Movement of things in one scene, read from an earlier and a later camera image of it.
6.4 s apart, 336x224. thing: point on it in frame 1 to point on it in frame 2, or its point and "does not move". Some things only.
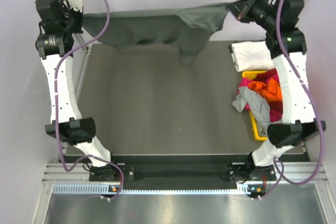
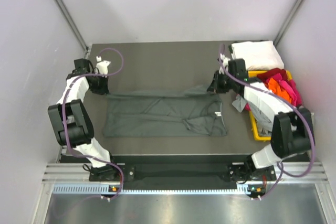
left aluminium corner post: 79,36 does not move
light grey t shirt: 259,106 does not move
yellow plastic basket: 251,74 does not move
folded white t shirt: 251,55 does not move
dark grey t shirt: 189,27 to 191,111
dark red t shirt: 263,76 does not move
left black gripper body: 72,18 to 99,85
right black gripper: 241,9 to 214,87
